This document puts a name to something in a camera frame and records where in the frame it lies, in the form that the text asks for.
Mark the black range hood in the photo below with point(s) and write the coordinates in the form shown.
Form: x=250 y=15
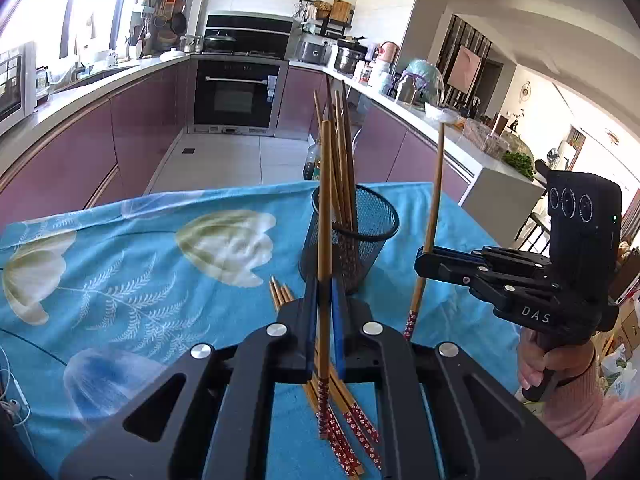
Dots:
x=246 y=33

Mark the wooden chopstick red patterned end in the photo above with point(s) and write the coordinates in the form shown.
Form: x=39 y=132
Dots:
x=324 y=270

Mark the right forearm pink sleeve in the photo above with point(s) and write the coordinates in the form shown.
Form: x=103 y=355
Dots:
x=603 y=432

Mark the steel stock pot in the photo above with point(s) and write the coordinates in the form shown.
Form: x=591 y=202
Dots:
x=347 y=59

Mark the black wall spice rack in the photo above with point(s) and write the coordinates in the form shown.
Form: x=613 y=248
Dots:
x=326 y=19

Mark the person right hand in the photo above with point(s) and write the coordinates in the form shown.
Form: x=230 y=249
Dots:
x=566 y=362

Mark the pink lower cabinets right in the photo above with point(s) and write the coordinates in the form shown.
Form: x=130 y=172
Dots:
x=386 y=147

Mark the pink cabinets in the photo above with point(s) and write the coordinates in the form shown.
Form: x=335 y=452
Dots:
x=96 y=144
x=386 y=147

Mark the pink thermos jug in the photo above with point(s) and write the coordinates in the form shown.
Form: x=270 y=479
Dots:
x=387 y=54

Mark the white microwave oven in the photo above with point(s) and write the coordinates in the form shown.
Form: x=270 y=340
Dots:
x=17 y=85

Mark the blue floral tablecloth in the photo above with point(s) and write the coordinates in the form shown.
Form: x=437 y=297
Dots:
x=96 y=303

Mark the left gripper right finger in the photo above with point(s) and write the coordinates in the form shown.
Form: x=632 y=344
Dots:
x=355 y=358

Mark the green food cover dome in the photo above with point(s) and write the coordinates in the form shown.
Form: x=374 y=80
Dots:
x=430 y=86

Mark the kitchen window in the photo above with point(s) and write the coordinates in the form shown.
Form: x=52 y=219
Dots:
x=76 y=30

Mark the black built-in oven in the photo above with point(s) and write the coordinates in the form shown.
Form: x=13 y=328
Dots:
x=236 y=95

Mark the pink lower cabinets left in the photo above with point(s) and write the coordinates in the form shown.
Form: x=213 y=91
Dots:
x=96 y=144

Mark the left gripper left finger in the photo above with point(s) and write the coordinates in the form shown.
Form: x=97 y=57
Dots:
x=295 y=358

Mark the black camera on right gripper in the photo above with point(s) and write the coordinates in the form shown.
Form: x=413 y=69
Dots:
x=585 y=212

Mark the black mesh utensil holder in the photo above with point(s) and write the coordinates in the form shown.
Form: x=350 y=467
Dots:
x=355 y=251

